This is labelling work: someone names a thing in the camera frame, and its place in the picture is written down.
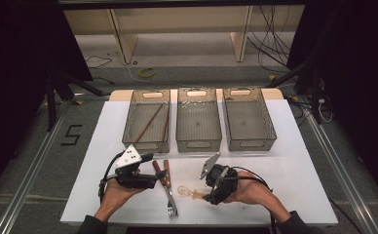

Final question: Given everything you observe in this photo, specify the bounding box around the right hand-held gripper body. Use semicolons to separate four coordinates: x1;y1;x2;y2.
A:
199;151;239;206

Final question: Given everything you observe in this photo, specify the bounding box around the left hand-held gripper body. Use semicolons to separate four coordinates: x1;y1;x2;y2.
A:
113;144;159;190

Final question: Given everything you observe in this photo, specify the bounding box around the fork with wooden handle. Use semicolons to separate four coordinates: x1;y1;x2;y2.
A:
163;159;175;219
151;159;179;219

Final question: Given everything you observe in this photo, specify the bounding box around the translucent amber plastic spoon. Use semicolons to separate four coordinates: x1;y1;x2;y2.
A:
176;185;208;201

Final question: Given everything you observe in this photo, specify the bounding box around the grey translucent plastic bin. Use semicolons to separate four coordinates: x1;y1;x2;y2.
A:
122;89;171;155
221;87;278;153
175;87;223;154

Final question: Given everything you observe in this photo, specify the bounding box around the brown wooden chopstick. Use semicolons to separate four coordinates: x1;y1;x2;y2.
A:
161;109;170;142
133;102;165;144

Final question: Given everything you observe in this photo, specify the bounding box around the person's left hand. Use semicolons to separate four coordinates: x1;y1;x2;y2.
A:
94;179;146;222

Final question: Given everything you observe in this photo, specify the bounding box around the person's right hand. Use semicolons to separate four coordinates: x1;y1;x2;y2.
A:
225;172;276;209

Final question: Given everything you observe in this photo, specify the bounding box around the white table sheet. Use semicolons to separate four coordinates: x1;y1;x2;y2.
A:
59;98;339;227

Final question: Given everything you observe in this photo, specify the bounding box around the yellow tape roll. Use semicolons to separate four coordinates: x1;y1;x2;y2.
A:
137;66;157;79

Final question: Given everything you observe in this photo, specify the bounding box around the black metal stand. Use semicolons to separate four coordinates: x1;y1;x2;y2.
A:
266;58;324;125
45;71;112;133

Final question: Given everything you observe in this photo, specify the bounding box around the beige wooden desk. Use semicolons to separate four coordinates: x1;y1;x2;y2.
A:
59;4;305;64

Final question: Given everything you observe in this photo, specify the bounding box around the dark curtain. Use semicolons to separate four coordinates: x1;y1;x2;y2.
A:
0;0;94;203
287;0;378;209

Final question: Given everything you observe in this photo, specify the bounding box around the left hand-held gripper black cable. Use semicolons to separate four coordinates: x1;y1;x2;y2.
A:
97;150;127;205

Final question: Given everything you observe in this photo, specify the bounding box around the hand-held gripper black cable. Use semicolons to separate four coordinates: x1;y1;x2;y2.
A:
97;150;127;205
230;165;278;234

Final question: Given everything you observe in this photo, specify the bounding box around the right hand-held gripper black cable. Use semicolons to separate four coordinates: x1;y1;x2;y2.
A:
230;165;278;234

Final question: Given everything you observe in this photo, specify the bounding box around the white floor cable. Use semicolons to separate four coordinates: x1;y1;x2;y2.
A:
123;61;178;88

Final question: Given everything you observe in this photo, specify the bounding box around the aluminium floor rail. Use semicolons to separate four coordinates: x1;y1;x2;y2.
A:
302;97;378;234
0;100;73;234

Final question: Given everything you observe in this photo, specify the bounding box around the thin black floor cable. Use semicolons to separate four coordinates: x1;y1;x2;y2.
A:
82;55;113;70

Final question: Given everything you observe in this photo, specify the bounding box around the bundle of hanging black cables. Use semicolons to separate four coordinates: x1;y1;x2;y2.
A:
246;4;292;67

